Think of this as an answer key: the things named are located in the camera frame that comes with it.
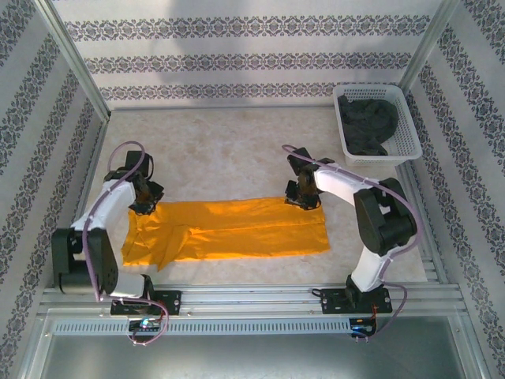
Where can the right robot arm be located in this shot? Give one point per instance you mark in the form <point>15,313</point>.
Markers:
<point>378,221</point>

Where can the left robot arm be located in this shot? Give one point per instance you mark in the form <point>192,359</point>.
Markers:
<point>102,252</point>

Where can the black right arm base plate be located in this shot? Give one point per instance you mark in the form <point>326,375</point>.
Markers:
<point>329,301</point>

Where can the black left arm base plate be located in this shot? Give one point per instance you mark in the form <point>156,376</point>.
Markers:
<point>167,300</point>

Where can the aluminium mounting rail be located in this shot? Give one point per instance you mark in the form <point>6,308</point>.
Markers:
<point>244,296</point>

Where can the aluminium frame post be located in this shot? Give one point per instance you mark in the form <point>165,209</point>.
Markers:
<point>428,43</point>
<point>75,59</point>

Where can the orange t-shirt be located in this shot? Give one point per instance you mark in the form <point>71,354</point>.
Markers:
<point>236,233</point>

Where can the white plastic basket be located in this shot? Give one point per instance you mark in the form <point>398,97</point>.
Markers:
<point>406,130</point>

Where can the dark grey t-shirt pile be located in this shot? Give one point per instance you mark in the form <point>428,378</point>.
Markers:
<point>367,122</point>

